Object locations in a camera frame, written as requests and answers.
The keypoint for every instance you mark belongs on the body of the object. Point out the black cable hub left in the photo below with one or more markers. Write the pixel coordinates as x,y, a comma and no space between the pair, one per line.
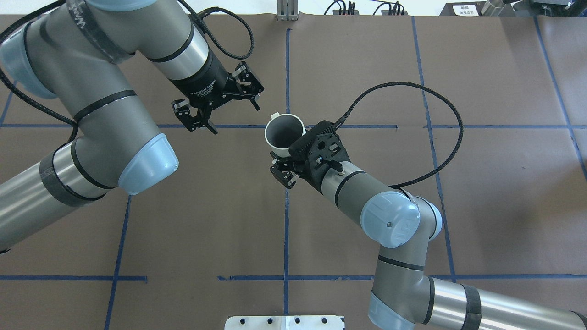
342,8

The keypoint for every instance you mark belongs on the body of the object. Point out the black equipment box with label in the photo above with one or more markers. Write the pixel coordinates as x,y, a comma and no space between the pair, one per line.
486,8

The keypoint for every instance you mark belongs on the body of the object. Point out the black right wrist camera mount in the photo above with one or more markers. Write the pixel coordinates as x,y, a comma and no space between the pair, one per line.
322,139

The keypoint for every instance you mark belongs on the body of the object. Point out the white pedestal base plate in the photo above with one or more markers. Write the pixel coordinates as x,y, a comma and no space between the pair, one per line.
286,322

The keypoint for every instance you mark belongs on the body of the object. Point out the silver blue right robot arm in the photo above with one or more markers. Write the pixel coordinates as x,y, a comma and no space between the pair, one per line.
402,295

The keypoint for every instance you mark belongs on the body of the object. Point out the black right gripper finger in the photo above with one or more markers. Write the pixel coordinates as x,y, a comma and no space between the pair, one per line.
286,171

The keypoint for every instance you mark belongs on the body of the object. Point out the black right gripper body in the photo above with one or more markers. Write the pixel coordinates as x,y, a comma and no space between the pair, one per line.
311,179

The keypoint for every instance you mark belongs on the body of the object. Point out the white ribbed HOME mug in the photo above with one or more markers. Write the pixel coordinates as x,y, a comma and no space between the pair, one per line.
282,131

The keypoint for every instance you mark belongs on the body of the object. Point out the black cable hub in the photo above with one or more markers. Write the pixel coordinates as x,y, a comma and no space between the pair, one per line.
342,8
389,8

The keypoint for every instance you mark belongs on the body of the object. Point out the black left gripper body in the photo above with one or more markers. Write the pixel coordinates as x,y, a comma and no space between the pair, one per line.
202,82

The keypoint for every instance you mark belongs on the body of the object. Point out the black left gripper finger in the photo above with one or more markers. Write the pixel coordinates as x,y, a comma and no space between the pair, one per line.
193,118
243,84

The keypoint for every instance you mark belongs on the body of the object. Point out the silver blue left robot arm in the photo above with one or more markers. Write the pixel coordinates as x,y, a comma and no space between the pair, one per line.
64,60

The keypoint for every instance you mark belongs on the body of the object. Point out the grey aluminium frame post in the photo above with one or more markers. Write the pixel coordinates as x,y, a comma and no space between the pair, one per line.
287,10

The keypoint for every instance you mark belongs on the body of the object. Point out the black cable hub right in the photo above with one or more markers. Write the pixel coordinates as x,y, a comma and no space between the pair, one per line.
389,8

